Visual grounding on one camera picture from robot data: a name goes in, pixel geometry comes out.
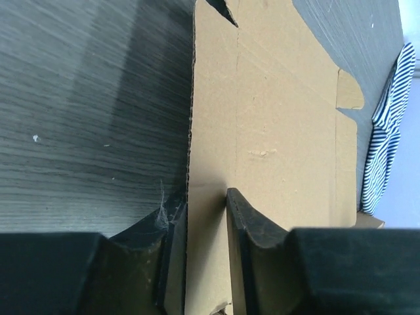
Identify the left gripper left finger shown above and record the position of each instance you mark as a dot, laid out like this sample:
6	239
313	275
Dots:
141	270

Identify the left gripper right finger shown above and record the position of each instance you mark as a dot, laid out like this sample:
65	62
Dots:
318	270

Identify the brown cardboard box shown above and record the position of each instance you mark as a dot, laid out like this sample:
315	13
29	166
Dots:
367	221
266	119

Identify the folded brown cardboard box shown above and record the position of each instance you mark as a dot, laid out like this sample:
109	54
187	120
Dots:
367	221

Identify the blue white striped cloth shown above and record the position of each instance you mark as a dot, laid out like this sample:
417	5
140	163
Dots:
385	135

